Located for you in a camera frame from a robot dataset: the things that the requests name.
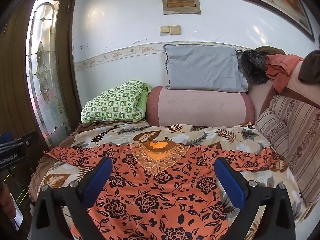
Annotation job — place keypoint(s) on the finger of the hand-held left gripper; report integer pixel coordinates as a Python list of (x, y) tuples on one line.
[(22, 141)]

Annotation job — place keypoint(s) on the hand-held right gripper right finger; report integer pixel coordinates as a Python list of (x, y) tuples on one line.
[(228, 182)]

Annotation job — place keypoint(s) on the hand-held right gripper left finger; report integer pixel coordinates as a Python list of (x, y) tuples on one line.
[(97, 180)]

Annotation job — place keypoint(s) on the orange floral garment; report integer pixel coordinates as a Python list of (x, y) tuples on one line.
[(162, 192)]

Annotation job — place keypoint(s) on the brown frilled bed cover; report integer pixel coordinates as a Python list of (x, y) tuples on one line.
[(36, 177)]

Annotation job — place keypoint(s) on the leaf-print fleece blanket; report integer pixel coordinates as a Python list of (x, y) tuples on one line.
[(112, 132)]

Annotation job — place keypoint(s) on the dark wooden door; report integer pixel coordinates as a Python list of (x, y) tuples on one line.
[(15, 80)]

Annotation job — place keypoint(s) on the small striped cushion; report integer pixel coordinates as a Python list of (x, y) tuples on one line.
[(272, 130)]

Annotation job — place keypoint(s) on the stained glass door panel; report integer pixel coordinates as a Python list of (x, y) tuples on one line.
[(46, 67)]

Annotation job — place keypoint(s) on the green checkered pillow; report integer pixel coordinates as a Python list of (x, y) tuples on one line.
[(112, 102)]

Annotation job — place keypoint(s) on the large striped cushion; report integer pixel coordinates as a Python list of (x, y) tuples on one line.
[(305, 135)]

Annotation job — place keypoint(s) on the dark furry cloth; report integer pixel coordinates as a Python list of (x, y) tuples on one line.
[(252, 67)]

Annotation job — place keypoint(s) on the grey pillow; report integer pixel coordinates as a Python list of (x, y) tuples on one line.
[(205, 67)]

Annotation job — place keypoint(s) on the orange towel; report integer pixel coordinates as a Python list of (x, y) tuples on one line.
[(282, 65)]

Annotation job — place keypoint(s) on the olive brown cloth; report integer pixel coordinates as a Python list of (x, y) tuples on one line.
[(270, 50)]

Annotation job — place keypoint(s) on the dark brown cloth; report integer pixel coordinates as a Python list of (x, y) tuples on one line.
[(311, 67)]

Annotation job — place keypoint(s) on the beige light switch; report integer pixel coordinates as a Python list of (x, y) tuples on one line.
[(165, 30), (175, 29)]

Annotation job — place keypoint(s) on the framed wall plaque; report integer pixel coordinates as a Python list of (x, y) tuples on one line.
[(181, 2)]

